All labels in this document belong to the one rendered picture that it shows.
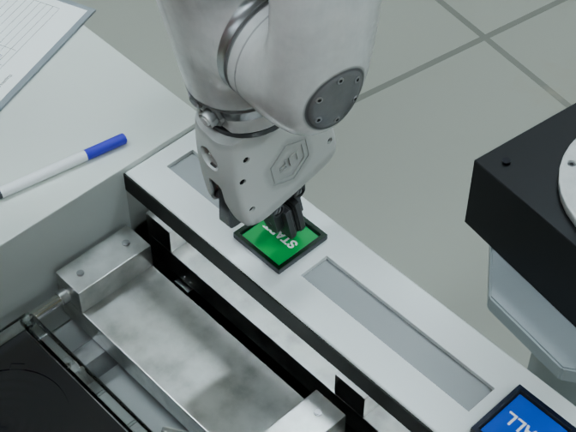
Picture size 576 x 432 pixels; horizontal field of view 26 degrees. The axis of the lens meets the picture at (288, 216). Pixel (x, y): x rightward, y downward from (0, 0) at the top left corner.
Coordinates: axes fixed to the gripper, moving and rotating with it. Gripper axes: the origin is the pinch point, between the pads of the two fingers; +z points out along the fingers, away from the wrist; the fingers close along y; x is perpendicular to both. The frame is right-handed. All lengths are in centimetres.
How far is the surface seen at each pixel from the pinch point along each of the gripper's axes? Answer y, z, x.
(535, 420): 0.3, 2.9, -26.0
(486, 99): 90, 120, 59
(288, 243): -0.9, 2.6, -1.1
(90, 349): -17.4, 10.8, 9.1
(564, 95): 102, 123, 49
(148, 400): -16.6, 14.0, 3.1
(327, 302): -2.8, 2.6, -7.5
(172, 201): -4.7, 2.3, 9.3
